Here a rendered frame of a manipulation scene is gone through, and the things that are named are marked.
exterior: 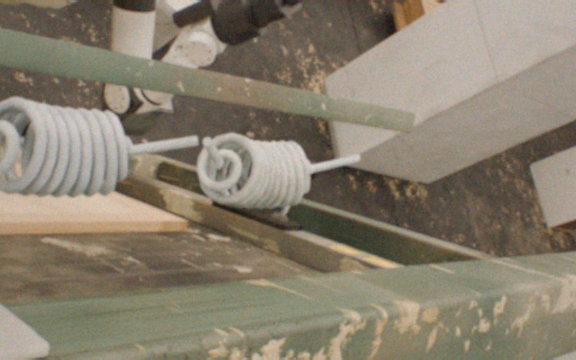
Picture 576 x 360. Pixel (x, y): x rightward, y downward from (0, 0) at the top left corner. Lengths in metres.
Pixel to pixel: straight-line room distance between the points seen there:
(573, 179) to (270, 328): 5.59
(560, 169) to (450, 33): 2.74
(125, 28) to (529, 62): 2.18
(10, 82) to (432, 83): 1.99
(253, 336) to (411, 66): 3.25
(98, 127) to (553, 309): 0.56
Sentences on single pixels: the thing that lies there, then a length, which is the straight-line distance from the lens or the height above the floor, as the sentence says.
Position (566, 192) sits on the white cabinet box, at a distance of 5.99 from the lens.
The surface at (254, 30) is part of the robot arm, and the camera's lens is 1.31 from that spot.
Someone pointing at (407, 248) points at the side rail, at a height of 1.59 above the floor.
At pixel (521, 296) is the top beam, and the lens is 0.75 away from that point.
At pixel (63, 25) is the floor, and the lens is 3.11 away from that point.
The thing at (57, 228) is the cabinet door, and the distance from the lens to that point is 1.07.
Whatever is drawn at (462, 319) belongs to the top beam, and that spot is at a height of 1.94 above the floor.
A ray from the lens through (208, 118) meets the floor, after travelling 3.31.
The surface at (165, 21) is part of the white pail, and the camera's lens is 3.06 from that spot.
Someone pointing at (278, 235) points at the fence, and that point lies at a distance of 1.12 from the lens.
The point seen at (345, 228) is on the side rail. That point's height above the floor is 1.46.
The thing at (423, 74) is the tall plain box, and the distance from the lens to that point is 3.57.
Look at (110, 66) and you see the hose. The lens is 0.43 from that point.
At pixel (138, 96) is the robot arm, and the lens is 1.51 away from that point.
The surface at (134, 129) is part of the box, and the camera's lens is 1.96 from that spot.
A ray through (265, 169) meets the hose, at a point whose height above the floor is 1.89.
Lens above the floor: 2.27
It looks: 40 degrees down
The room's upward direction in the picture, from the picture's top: 62 degrees clockwise
